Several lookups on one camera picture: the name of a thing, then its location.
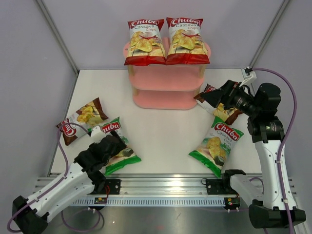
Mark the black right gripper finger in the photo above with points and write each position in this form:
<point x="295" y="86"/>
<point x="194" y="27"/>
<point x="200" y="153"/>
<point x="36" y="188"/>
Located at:
<point x="214" y="97"/>
<point x="230" y="84"/>

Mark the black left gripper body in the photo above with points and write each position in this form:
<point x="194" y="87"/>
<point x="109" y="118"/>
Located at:
<point x="120" y="146"/>

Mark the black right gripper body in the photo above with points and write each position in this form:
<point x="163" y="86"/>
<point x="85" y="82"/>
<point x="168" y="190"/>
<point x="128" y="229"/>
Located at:
<point x="238" y="99"/>

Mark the green Chuba chips bag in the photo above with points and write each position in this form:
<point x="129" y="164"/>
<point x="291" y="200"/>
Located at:
<point x="215" y="148"/>
<point x="126" y="156"/>

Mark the red Chuba chips bag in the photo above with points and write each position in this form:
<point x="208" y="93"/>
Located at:
<point x="187" y="46"/>
<point x="145" y="45"/>

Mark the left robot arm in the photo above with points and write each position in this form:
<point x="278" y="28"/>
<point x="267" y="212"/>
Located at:
<point x="82" y="177"/>

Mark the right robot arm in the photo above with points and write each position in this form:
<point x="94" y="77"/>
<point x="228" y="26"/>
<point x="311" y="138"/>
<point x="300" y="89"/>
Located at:
<point x="274" y="207"/>

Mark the brown Chuba chips bag right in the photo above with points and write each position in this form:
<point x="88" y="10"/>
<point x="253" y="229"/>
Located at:
<point x="228" y="116"/>

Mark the brown chuba chips bag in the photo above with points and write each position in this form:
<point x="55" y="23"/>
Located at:
<point x="228" y="116"/>
<point x="82" y="121"/>

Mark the brown Chuba chips bag left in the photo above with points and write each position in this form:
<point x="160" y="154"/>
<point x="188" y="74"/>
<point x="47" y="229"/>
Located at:
<point x="82" y="121"/>

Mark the pink three-tier shelf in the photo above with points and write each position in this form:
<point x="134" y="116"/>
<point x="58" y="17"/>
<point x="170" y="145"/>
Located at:
<point x="170" y="87"/>

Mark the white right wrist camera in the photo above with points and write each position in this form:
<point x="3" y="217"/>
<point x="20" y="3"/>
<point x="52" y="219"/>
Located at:
<point x="249" y="76"/>

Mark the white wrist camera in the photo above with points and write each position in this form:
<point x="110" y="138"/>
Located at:
<point x="249" y="76"/>
<point x="96" y="131"/>

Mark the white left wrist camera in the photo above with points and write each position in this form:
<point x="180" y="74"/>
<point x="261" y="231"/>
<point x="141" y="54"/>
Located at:
<point x="96" y="131"/>

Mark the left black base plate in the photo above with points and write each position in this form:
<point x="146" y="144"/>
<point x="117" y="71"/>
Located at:
<point x="109" y="186"/>

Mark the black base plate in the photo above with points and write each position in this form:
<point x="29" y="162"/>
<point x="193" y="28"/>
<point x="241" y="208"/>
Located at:
<point x="109" y="186"/>
<point x="217" y="187"/>

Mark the white slotted cable duct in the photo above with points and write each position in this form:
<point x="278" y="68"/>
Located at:
<point x="150" y="202"/>

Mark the aluminium mounting rail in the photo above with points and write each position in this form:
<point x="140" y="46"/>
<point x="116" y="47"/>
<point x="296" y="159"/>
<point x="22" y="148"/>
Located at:
<point x="151" y="185"/>

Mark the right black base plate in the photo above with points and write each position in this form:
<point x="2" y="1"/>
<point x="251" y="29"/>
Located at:
<point x="217" y="187"/>

